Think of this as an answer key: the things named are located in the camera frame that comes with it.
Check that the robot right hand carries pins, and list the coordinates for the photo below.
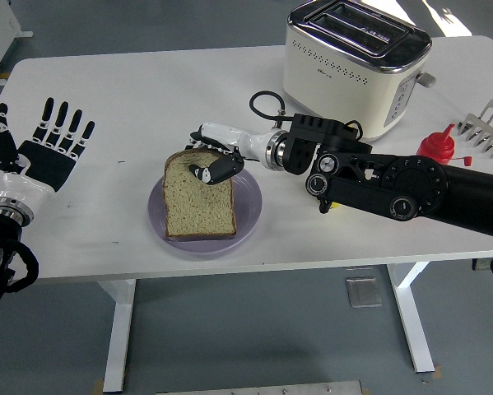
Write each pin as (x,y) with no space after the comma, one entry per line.
(229,138)

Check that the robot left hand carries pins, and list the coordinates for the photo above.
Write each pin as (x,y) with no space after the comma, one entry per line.
(44,164)

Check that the purple round plate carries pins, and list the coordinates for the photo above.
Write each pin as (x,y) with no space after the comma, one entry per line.
(246,205)

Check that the brown bread slice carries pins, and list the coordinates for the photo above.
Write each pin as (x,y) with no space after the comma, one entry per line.
(198,205)

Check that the cream and chrome toaster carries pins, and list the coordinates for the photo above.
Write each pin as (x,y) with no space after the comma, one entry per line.
(332,86)

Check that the white table leg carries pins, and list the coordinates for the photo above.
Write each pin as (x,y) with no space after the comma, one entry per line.
(120,329)
(410,317)

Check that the metal floor outlet cover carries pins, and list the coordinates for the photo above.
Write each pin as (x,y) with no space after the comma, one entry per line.
(363,292)

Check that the red squeeze bottle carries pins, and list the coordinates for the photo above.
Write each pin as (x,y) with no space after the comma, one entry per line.
(437,146)

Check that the silver metal toast rack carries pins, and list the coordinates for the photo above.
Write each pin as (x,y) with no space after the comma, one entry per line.
(482,127)

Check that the table height control panel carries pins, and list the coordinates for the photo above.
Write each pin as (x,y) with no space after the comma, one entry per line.
(482,263)

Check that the grey metal base plate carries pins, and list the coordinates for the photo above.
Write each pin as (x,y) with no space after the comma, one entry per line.
(258,388)

